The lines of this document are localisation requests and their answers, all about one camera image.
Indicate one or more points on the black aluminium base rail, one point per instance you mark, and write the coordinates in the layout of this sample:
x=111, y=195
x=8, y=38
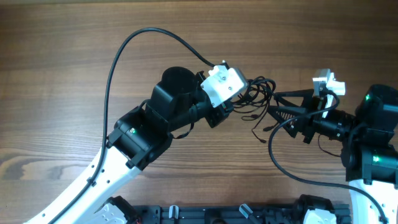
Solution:
x=190, y=215

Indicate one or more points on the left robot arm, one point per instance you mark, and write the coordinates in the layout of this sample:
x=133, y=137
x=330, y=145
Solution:
x=139, y=137

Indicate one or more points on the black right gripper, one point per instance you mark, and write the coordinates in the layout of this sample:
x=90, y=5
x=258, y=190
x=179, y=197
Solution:
x=310, y=104

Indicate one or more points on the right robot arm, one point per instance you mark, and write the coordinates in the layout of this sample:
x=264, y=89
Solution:
x=369, y=159

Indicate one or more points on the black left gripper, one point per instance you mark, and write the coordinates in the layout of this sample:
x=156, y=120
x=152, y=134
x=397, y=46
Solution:
x=219, y=112

